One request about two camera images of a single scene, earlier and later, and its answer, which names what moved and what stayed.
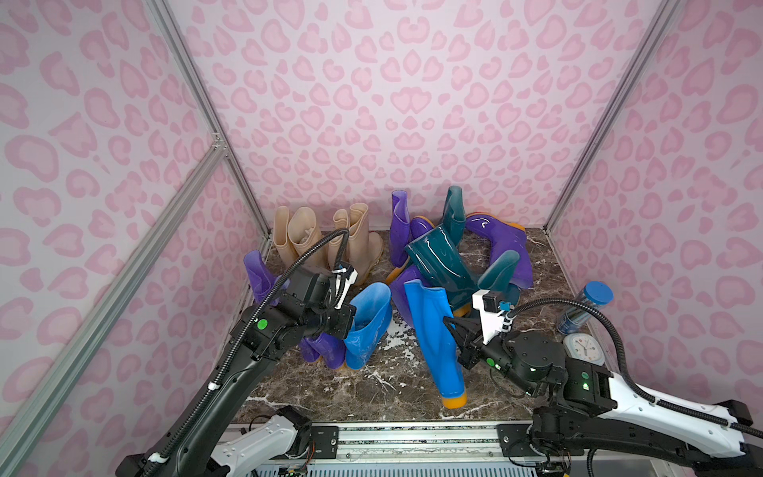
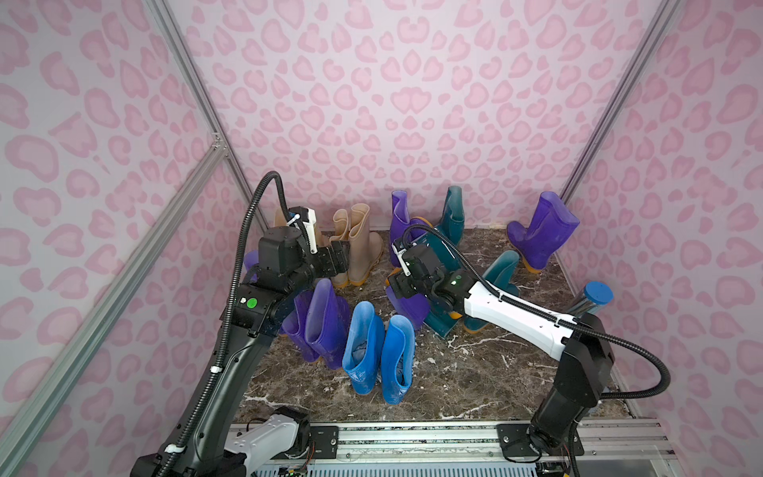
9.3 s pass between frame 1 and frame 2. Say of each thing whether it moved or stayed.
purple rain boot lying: stayed
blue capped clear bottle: stayed
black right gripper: moved
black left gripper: moved
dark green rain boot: stayed
